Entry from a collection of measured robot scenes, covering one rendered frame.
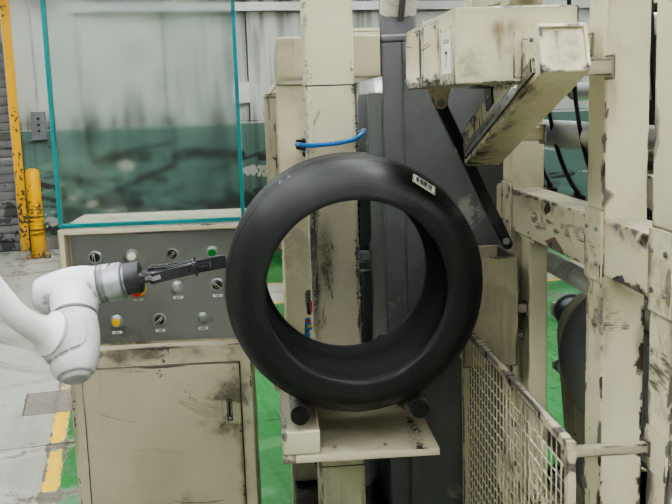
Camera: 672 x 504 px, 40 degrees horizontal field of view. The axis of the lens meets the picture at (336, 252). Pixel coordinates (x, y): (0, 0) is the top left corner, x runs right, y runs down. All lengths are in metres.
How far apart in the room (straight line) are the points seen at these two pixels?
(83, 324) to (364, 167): 0.71
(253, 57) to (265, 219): 9.49
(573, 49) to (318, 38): 0.83
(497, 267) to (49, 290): 1.12
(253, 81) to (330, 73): 9.07
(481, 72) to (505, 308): 0.83
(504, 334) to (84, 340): 1.09
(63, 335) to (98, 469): 0.99
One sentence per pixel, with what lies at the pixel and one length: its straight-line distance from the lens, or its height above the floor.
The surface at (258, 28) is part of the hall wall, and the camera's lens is 11.50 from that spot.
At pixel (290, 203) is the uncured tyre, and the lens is 2.01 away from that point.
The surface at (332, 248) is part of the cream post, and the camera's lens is 2.42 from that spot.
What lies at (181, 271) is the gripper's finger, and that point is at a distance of 2.12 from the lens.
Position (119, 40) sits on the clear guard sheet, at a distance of 2.77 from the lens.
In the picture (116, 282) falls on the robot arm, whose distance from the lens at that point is 2.14.
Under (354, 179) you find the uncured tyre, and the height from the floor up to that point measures 1.44.
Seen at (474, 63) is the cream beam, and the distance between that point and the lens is 1.82.
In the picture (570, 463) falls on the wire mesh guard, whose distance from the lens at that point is 1.73.
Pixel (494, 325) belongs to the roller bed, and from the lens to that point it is 2.46.
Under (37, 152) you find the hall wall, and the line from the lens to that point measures 11.28.
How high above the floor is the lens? 1.61
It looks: 9 degrees down
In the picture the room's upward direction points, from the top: 2 degrees counter-clockwise
